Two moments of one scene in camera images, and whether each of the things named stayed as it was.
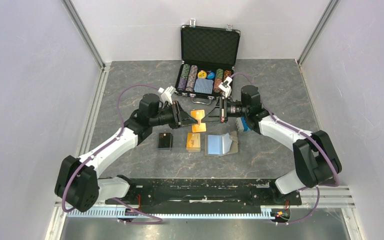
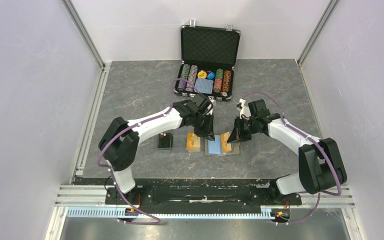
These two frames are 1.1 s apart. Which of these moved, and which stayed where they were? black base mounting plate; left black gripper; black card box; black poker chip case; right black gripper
Moved: right black gripper; left black gripper
Stayed: black base mounting plate; black card box; black poker chip case
